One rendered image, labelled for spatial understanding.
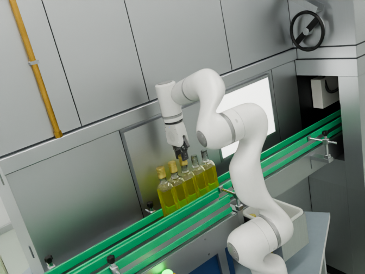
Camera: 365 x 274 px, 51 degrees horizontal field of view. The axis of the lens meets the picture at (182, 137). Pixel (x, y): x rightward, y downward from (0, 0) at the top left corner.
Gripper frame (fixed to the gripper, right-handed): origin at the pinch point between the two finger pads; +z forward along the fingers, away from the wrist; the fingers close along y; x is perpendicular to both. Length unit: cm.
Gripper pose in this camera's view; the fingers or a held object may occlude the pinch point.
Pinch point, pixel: (181, 154)
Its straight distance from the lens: 161.5
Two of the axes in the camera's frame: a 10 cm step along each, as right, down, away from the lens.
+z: 2.1, 9.2, 3.2
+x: 7.8, -3.6, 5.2
